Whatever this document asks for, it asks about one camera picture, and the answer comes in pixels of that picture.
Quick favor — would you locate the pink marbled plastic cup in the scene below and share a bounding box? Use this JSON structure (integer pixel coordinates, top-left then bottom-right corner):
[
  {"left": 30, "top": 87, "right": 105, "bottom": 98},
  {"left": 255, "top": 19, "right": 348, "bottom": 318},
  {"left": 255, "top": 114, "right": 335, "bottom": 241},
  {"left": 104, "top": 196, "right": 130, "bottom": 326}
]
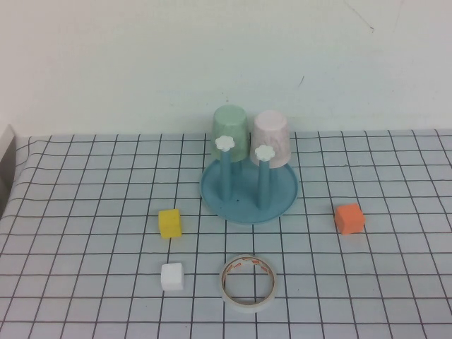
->
[{"left": 248, "top": 109, "right": 292, "bottom": 170}]

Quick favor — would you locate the blue cup stand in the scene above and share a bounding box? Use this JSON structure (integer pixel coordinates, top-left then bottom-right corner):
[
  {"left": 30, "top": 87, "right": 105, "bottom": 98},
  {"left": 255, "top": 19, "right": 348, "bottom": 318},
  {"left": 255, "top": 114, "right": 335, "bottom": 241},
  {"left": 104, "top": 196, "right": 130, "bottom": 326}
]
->
[{"left": 198, "top": 135, "right": 299, "bottom": 226}]

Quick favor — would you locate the green plastic cup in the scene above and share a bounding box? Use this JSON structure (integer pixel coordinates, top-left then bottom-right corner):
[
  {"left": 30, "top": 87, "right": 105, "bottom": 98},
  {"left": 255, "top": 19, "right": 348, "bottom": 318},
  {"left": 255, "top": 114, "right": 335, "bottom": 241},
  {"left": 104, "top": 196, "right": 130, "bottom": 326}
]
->
[{"left": 210, "top": 104, "right": 249, "bottom": 164}]

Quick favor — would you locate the yellow foam cube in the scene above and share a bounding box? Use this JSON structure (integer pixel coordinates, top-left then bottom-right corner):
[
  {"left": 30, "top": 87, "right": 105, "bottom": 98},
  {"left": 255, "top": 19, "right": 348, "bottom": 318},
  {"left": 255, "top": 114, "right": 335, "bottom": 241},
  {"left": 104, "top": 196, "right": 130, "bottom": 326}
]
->
[{"left": 157, "top": 208, "right": 183, "bottom": 240}]

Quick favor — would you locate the white foam cube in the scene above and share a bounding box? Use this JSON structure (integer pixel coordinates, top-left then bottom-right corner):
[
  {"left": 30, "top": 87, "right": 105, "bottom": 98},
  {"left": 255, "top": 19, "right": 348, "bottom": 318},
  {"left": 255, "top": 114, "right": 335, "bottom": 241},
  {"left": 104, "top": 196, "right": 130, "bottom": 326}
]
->
[{"left": 160, "top": 262, "right": 186, "bottom": 292}]

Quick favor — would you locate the white tape roll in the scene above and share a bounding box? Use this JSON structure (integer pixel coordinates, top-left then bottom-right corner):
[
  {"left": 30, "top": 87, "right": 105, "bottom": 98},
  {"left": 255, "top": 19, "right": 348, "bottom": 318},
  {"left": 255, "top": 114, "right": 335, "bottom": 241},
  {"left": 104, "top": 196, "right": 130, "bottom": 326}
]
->
[{"left": 218, "top": 254, "right": 278, "bottom": 314}]

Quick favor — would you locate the orange foam cube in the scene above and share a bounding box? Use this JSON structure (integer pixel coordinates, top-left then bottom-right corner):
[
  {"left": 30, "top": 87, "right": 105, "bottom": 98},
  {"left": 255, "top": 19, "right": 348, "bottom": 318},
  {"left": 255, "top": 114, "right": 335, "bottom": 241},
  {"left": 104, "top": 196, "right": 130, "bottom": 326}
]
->
[{"left": 333, "top": 203, "right": 366, "bottom": 236}]

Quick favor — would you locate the grid pattern tablecloth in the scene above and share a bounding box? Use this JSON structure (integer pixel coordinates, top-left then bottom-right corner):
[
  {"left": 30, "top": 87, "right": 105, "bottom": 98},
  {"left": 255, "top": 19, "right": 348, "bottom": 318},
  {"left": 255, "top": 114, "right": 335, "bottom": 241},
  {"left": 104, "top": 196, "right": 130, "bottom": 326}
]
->
[{"left": 0, "top": 129, "right": 452, "bottom": 339}]

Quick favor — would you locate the white panel beside table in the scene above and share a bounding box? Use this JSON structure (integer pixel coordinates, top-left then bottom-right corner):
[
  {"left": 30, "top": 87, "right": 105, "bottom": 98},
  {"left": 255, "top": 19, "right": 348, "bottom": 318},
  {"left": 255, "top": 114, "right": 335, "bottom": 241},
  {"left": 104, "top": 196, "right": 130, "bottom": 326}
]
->
[{"left": 0, "top": 124, "right": 17, "bottom": 213}]

